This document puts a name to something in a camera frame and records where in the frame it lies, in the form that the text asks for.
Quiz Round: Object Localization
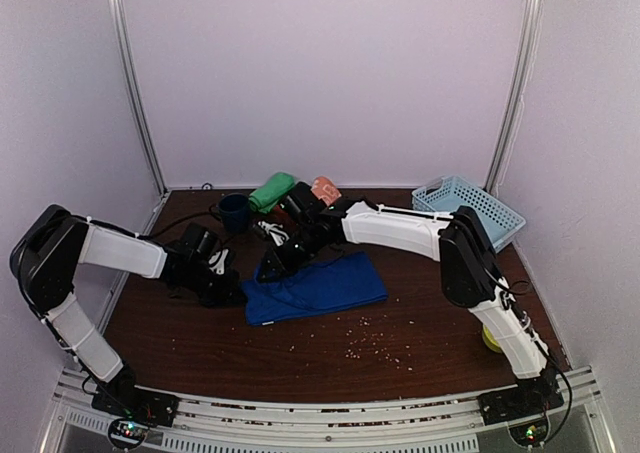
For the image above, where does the brown rolled towel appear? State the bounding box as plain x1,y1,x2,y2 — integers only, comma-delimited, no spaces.
269,204,293,224

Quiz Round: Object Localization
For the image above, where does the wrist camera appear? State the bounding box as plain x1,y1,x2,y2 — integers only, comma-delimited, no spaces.
208,248,234,276
253,220,289,247

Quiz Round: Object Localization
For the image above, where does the front aluminium rail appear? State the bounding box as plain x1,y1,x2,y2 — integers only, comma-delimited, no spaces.
36,368,621,452

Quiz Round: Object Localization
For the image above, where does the green rolled towel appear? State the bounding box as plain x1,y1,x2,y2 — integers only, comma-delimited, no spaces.
249,172,296,214

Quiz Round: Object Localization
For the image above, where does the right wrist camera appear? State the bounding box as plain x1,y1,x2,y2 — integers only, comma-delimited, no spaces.
253,220,289,247

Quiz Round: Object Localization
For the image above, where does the right aluminium frame post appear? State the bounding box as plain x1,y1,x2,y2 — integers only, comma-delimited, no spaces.
484,0,543,194

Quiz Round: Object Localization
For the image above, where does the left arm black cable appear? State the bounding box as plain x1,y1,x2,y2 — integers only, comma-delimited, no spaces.
144,207,226,242

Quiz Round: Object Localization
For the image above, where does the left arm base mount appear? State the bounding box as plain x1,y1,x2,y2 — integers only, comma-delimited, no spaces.
91,388,179,450

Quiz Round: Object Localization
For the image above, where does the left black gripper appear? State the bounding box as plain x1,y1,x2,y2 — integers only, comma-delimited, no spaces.
182,261,246,309

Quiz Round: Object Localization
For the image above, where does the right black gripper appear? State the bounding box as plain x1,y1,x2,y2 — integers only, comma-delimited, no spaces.
257,223,322,283

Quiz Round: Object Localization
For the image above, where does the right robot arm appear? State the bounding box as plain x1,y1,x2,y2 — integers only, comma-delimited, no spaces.
257,182,559,415

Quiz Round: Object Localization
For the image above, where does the orange patterned rolled towel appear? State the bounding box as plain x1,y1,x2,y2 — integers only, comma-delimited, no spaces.
311,176,342,206

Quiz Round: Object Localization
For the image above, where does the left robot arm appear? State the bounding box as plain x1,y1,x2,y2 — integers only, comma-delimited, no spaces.
9,204,247,417

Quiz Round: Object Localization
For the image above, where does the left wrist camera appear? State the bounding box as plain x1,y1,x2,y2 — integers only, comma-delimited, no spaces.
208,248,234,276

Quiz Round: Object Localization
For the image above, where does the dark blue mug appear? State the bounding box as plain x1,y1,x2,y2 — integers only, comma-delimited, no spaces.
209,193,251,234

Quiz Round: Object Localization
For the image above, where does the yellow-green bowl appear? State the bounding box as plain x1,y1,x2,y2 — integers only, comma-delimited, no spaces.
482,326,502,354

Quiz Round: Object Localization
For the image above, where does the aluminium frame post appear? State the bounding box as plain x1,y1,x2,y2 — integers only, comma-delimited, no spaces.
484,0,543,194
103,0,169,197

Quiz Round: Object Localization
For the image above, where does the light blue plastic basket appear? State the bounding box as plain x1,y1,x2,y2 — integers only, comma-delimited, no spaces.
411,176,526,252

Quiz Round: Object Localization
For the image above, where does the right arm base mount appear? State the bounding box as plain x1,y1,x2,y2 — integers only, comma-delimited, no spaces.
477,386,564,449

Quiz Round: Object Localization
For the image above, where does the blue towel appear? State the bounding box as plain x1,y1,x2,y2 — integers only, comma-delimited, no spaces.
242,252,388,326

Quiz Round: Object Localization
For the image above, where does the left aluminium frame post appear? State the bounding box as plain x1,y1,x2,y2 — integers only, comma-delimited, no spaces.
103,0,169,197

